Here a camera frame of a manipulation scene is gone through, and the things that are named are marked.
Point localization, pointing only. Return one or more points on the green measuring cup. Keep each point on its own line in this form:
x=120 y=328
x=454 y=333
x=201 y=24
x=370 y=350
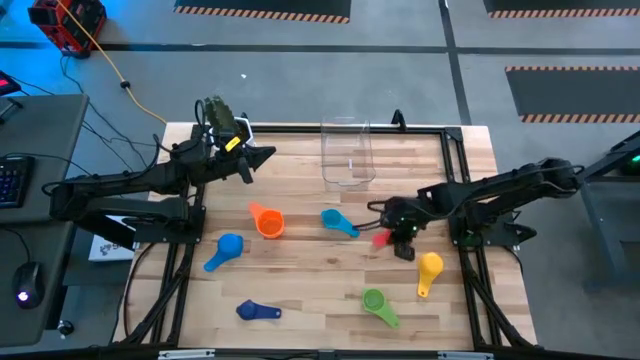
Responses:
x=374 y=300

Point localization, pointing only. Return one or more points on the green cactus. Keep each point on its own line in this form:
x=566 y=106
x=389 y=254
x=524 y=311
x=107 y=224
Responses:
x=217 y=115

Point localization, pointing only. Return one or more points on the black caster wheel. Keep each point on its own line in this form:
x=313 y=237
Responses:
x=65 y=328

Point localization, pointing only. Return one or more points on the grey desk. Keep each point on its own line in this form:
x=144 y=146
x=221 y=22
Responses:
x=45 y=130

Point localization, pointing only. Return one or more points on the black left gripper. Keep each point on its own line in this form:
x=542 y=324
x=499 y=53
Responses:
x=220 y=165

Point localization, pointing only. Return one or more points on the black hazard-striped floor mat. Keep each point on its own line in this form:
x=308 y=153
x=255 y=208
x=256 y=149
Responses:
x=260 y=6
x=575 y=92
x=560 y=5

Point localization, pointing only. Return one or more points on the yellow tag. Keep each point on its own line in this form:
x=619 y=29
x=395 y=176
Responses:
x=232 y=144

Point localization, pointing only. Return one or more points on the black device with red display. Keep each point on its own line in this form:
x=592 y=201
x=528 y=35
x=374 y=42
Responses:
x=7 y=82

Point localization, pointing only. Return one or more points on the silver metal bracket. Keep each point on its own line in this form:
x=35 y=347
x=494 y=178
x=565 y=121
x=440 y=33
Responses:
x=465 y=356
x=186 y=354

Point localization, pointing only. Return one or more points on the white cardboard box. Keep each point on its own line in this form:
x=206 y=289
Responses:
x=107 y=250

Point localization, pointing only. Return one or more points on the dark blue measuring cup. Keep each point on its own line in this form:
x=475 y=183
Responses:
x=247 y=310

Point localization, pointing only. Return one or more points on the black computer mouse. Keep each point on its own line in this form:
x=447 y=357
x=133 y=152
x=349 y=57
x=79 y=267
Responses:
x=28 y=282

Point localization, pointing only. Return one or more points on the orange measuring cup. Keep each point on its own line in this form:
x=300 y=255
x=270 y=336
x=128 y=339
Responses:
x=270 y=223

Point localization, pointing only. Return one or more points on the black aluminium table frame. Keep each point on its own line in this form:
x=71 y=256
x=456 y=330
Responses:
x=454 y=135

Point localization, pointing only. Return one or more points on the black triangular bracket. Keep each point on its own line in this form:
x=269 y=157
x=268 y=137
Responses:
x=398 y=119

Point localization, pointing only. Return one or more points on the teal measuring cup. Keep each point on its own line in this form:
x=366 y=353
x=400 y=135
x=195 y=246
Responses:
x=332 y=220

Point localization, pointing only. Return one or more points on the clear plastic basket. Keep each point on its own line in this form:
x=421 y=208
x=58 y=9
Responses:
x=347 y=150

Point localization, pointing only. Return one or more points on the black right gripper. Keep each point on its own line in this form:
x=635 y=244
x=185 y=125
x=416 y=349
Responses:
x=405 y=217

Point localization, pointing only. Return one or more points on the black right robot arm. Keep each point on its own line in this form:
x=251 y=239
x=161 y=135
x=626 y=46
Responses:
x=500 y=187

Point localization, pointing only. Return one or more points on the black backlit keyboard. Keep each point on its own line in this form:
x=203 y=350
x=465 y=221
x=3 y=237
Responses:
x=15 y=180

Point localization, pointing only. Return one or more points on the yellow measuring cup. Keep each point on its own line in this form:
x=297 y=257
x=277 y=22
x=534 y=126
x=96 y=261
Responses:
x=430 y=265

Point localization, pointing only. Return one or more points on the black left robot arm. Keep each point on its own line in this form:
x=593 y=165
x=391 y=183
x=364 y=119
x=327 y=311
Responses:
x=100 y=192

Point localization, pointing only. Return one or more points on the red measuring cup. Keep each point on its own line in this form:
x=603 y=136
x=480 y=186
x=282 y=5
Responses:
x=380 y=240

